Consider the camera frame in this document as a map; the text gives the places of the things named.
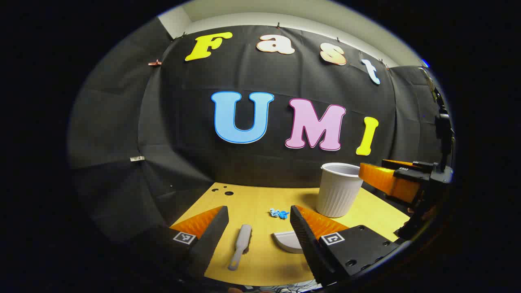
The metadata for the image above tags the small grey broom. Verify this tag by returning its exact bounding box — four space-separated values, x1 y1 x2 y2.
228 224 253 271

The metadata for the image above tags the grey dustpan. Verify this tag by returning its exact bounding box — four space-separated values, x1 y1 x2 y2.
272 230 304 254

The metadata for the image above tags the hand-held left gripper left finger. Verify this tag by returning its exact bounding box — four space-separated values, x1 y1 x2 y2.
136 206 229 280

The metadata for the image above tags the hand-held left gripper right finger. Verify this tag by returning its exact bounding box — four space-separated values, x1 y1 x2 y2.
290 205 402 287

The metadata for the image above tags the wooden desktop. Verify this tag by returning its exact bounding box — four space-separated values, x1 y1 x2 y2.
169 182 411 287

